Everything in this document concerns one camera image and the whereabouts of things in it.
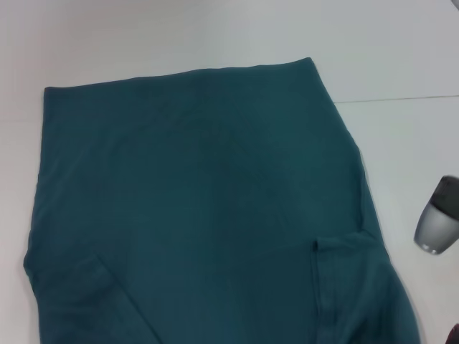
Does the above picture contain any teal blue t-shirt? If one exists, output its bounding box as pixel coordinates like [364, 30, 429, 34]
[22, 57, 423, 344]

